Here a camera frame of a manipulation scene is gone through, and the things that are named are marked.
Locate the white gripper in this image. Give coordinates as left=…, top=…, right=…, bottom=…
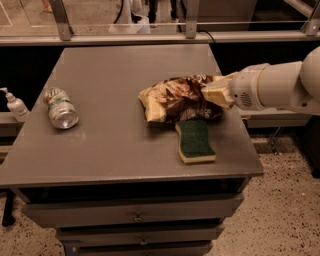
left=201, top=63, right=269, bottom=111

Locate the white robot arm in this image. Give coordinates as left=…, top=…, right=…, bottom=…
left=201, top=47, right=320, bottom=115

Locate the metal railing frame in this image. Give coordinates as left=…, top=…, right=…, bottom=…
left=0, top=0, right=319, bottom=46

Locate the white pump sanitizer bottle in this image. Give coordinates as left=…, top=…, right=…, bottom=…
left=0, top=87, right=29, bottom=122

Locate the green yellow sponge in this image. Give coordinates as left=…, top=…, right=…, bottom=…
left=175, top=120, right=216, bottom=164

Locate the black cable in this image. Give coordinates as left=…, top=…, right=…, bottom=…
left=198, top=29, right=218, bottom=45

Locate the bottom grey drawer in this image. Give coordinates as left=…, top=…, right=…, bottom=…
left=65, top=241, right=213, bottom=256

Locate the brown chip bag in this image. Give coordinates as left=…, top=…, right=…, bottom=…
left=138, top=74, right=223, bottom=124

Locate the silver green soda can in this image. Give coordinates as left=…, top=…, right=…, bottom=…
left=44, top=87, right=79, bottom=129

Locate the grey drawer cabinet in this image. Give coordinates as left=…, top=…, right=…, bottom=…
left=0, top=44, right=266, bottom=256

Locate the middle grey drawer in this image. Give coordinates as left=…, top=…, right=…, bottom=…
left=57, top=222, right=224, bottom=247

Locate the black table leg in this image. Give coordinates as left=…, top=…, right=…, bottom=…
left=2, top=190, right=15, bottom=227

